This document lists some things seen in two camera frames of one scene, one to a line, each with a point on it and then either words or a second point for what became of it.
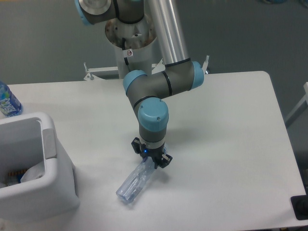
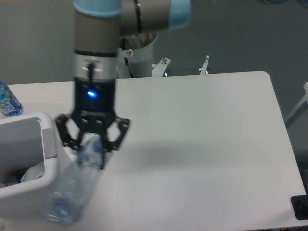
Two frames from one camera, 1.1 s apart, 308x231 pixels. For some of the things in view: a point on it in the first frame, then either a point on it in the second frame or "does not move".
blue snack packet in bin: x=14 y=177 does not move
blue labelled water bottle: x=10 y=105 does not move
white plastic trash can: x=26 y=140 does not move
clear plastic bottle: x=127 y=192 to x=68 y=201
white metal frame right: x=299 y=108 does not move
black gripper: x=159 y=159 to x=94 y=107
